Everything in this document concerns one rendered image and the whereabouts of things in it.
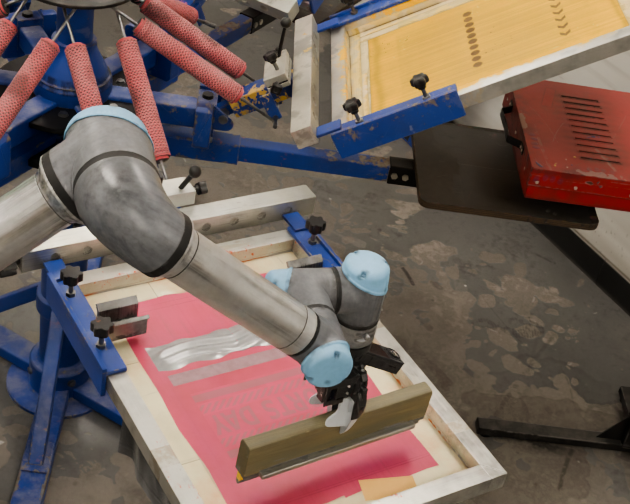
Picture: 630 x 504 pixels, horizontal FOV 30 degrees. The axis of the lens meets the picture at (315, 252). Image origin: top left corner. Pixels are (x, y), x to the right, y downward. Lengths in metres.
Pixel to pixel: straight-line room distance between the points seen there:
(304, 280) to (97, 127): 0.42
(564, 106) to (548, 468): 1.15
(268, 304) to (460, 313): 2.55
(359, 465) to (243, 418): 0.23
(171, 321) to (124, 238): 0.92
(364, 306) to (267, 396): 0.50
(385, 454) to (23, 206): 0.91
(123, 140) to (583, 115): 1.79
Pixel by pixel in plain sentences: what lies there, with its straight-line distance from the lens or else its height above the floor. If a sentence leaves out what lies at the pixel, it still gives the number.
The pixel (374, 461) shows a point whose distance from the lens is 2.24.
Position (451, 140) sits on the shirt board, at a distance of 3.21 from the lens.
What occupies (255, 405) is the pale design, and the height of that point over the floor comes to 0.95.
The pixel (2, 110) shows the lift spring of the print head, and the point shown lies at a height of 1.12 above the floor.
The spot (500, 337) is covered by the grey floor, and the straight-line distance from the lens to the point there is 4.12.
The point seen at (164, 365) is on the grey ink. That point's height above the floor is 0.96.
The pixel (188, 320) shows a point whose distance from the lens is 2.45.
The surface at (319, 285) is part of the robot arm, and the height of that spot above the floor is 1.42.
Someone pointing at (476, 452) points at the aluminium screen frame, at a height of 0.99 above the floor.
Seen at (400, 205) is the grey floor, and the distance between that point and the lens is 4.62.
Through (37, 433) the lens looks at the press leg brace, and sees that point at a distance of 3.36.
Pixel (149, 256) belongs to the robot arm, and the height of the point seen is 1.61.
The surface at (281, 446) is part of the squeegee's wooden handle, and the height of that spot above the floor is 1.09.
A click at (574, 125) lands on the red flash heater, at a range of 3.11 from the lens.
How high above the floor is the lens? 2.55
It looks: 37 degrees down
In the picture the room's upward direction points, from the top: 11 degrees clockwise
